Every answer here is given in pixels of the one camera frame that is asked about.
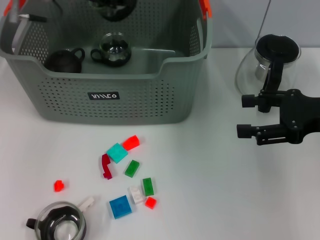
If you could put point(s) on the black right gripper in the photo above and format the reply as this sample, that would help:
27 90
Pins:
302 115

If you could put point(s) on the small red toy brick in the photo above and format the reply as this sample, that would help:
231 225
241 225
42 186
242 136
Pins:
151 202
59 186

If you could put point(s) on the grey-green perforated storage bin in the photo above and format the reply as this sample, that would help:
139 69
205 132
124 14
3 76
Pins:
125 105

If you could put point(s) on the large red toy brick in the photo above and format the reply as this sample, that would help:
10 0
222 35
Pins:
131 143

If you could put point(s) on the green toy brick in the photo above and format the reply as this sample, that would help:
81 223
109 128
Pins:
132 168
148 187

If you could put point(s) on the teal square toy brick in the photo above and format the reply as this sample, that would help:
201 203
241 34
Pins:
117 152

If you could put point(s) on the white two-stud toy brick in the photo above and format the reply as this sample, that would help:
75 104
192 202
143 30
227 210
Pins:
136 195

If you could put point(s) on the dark red curved toy piece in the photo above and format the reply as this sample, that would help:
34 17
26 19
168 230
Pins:
106 172

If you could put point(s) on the blue square toy brick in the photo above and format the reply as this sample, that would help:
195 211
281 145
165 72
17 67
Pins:
120 207

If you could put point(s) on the long white toy brick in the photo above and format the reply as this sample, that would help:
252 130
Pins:
86 202

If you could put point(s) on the dark clay teapot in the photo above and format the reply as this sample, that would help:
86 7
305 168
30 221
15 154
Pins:
63 62

